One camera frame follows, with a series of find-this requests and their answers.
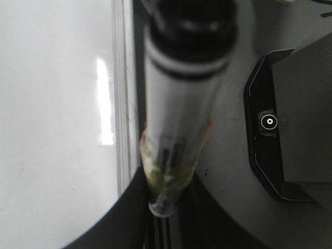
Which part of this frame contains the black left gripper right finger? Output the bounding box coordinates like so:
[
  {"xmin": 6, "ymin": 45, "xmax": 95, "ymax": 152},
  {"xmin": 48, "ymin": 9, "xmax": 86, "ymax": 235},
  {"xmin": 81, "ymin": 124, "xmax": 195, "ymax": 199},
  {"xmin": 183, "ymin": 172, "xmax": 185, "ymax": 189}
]
[{"xmin": 171, "ymin": 173, "xmax": 269, "ymax": 248}]

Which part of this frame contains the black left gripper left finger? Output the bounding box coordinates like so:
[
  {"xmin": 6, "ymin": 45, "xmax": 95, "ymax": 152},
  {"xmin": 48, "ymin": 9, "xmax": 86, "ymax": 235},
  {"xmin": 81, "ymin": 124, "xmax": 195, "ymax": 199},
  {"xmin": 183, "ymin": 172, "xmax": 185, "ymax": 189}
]
[{"xmin": 65, "ymin": 167, "xmax": 149, "ymax": 248}]

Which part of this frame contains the white whiteboard marker pen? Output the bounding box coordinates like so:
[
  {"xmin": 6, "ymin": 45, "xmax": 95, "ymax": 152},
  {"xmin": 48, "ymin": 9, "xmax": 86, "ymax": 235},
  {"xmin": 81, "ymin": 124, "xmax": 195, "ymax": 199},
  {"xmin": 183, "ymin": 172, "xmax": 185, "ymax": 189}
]
[{"xmin": 140, "ymin": 1, "xmax": 237, "ymax": 218}]

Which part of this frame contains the black device with round button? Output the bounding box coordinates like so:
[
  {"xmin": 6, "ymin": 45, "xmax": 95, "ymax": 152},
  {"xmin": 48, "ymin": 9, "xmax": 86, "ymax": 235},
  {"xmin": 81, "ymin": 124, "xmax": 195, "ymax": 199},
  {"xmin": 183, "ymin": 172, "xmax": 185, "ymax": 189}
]
[{"xmin": 244, "ymin": 34, "xmax": 331, "ymax": 210}]

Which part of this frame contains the white whiteboard with aluminium frame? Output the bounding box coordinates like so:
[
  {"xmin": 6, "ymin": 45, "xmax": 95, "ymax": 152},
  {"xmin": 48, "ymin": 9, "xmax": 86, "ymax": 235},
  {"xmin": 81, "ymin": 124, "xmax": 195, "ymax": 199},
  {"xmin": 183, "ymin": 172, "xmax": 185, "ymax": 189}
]
[{"xmin": 1, "ymin": 1, "xmax": 136, "ymax": 248}]

